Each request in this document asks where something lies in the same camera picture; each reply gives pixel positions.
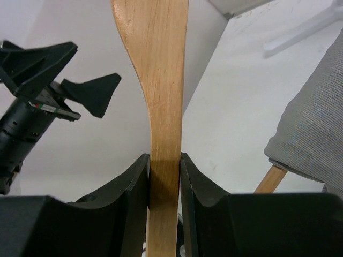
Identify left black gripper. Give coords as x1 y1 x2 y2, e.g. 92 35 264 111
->
1 40 121 195

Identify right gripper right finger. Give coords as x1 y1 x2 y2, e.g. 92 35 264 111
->
178 153 342 256

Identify wooden clothes hanger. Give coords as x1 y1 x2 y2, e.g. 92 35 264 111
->
110 0 289 257

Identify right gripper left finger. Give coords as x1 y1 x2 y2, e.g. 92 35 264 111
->
1 154 150 256

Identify white clothes rack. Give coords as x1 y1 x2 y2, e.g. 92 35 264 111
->
263 1 342 58

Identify grey trousers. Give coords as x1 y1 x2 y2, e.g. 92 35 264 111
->
264 34 342 197

